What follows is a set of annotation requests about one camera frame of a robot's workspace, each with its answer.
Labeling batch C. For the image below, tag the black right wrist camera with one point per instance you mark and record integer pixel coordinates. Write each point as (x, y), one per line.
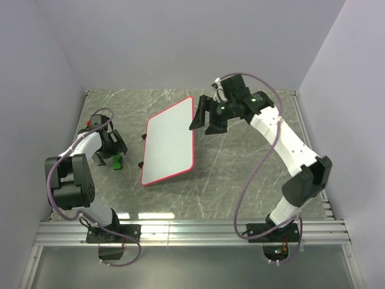
(231, 89)

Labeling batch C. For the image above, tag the aluminium front rail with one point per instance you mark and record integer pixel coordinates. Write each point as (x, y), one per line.
(187, 233)

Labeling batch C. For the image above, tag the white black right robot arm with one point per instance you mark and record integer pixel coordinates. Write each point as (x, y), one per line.
(308, 171)

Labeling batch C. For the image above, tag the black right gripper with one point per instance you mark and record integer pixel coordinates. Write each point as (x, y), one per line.
(206, 105)

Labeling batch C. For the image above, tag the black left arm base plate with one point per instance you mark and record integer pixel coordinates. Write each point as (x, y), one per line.
(125, 234)

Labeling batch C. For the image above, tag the green whiteboard eraser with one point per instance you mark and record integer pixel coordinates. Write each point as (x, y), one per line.
(117, 162)

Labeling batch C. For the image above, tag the aluminium right side rail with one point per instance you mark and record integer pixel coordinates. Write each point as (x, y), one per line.
(309, 151)

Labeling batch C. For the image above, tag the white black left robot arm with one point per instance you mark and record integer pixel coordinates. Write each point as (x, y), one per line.
(69, 181)

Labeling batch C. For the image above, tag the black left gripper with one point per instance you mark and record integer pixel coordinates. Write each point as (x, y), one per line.
(118, 146)

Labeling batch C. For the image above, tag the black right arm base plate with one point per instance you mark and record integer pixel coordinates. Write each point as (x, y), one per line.
(290, 233)

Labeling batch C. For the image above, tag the red framed whiteboard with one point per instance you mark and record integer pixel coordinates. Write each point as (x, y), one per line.
(169, 148)

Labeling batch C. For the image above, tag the aluminium rail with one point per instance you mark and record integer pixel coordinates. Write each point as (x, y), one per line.
(187, 233)
(309, 151)

